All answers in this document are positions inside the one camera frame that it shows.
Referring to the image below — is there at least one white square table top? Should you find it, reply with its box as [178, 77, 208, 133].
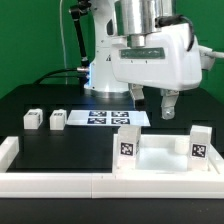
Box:
[113, 134, 224, 175]

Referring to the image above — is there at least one white sheet with AprilTags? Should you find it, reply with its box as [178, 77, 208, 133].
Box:
[67, 110, 150, 126]

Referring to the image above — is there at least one white hanging cable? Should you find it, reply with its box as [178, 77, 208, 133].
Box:
[59, 0, 69, 86]

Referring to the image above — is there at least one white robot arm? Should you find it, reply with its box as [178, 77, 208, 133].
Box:
[84, 0, 202, 120]

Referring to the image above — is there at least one white U-shaped obstacle fence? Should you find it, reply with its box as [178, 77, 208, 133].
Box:
[0, 137, 224, 199]

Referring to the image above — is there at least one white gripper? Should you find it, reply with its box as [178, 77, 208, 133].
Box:
[111, 23, 202, 120]

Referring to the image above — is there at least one black cable bundle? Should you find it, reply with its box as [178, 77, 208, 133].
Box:
[32, 67, 90, 85]

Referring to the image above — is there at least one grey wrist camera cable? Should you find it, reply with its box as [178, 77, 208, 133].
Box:
[198, 44, 224, 71]

